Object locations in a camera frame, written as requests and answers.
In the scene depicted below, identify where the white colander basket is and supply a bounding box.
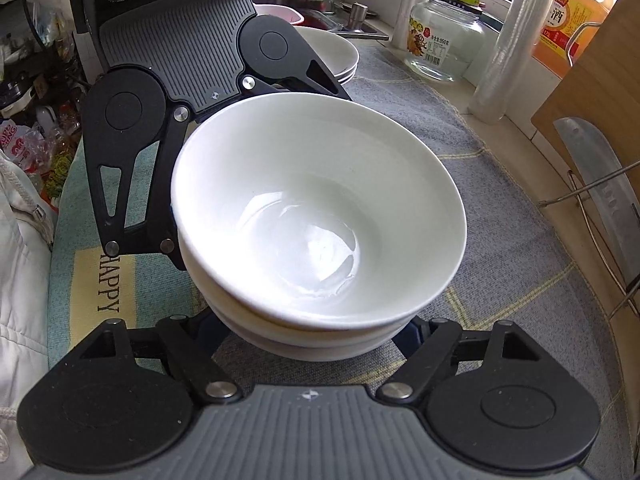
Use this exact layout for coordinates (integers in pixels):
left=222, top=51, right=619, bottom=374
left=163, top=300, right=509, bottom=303
left=254, top=3, right=305, bottom=26

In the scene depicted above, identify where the orange cooking wine jug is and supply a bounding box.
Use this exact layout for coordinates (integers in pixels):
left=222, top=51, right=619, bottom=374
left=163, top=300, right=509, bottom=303
left=533, top=0, right=616, bottom=78

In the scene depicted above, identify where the bamboo cutting board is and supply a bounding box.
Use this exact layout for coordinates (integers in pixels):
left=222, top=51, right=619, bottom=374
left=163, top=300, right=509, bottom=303
left=532, top=0, right=640, bottom=180

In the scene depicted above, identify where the grey blue checked towel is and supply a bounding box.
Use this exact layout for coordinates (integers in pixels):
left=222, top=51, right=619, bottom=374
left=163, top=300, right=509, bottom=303
left=47, top=41, right=634, bottom=479

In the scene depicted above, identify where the tall plastic cup stack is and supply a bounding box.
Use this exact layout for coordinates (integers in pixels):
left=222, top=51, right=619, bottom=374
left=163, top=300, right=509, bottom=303
left=469, top=0, right=553, bottom=125

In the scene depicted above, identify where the white jacket torso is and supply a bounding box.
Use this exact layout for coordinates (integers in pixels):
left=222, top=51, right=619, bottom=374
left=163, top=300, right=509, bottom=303
left=0, top=155, right=56, bottom=479

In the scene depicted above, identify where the white plate back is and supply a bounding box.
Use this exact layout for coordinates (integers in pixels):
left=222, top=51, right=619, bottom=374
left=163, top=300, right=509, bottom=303
left=294, top=26, right=359, bottom=78

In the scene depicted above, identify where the santoku kitchen knife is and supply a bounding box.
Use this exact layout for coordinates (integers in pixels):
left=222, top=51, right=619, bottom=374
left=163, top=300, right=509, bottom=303
left=553, top=117, right=640, bottom=285

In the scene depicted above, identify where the stainless steel sink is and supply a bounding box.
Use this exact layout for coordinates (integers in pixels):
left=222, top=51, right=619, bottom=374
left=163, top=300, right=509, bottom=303
left=253, top=0, right=390, bottom=41

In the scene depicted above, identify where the red washing basin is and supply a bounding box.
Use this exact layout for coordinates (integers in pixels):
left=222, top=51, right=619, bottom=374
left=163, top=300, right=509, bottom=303
left=299, top=9, right=342, bottom=32

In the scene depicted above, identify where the sink soap dispenser pump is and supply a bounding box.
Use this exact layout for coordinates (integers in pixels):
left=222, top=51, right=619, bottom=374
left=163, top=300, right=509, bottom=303
left=334, top=3, right=378, bottom=35

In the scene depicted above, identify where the glass jar yellow lid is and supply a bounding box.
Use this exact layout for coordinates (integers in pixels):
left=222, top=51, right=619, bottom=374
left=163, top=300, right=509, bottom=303
left=405, top=0, right=484, bottom=82

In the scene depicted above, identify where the white floral bowl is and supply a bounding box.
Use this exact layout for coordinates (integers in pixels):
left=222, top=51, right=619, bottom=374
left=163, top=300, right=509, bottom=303
left=169, top=91, right=469, bottom=332
left=178, top=234, right=411, bottom=349
left=210, top=307, right=407, bottom=362

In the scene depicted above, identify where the wire board stand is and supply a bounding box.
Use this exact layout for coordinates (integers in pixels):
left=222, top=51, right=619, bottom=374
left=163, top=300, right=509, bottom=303
left=537, top=169, right=639, bottom=320

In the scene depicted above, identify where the white plate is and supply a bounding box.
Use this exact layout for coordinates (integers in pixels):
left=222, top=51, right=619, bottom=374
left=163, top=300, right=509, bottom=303
left=294, top=26, right=359, bottom=78
left=334, top=64, right=358, bottom=84
left=337, top=70, right=356, bottom=84

